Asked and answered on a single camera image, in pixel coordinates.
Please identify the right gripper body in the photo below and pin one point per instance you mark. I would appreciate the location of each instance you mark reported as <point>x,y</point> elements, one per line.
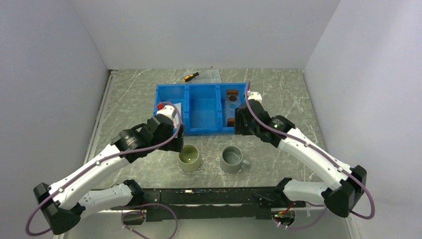
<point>241,126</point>

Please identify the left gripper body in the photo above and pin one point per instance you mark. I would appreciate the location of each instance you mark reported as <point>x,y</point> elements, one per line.
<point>160,142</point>

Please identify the clear toothbrush holder brown ends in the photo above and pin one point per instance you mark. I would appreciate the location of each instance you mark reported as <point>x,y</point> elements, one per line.
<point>231,103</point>

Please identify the grey ceramic mug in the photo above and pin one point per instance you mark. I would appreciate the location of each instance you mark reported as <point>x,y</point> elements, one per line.
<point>232,161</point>

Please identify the light green ceramic mug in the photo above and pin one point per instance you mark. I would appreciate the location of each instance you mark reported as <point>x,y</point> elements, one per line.
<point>189,158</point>

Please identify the blue three-compartment plastic bin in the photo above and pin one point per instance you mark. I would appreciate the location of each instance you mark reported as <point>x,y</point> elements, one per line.
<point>202,105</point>

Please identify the white teal toothpaste tube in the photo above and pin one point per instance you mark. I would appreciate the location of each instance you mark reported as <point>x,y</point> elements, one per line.
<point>178,106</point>

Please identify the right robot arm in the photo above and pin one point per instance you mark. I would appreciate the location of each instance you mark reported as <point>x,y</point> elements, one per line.
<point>342,185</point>

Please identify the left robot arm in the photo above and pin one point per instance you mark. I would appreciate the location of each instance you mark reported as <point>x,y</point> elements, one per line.
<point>73,198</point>

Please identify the clear plastic organizer box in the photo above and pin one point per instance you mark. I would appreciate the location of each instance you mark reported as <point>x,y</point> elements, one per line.
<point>206,76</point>

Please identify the yellow black screwdriver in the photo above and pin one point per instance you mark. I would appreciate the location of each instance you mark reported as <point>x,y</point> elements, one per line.
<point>190,77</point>

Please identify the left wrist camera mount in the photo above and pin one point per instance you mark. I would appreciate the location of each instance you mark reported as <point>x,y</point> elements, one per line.
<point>167,110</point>

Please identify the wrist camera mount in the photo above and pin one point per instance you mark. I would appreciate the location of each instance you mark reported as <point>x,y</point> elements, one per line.
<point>167,110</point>
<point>254,96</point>

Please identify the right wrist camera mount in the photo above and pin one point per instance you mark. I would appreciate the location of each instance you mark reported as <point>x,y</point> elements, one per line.
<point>254,96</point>

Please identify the aluminium side rail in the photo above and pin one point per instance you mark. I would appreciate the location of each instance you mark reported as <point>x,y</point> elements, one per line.
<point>97,96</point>

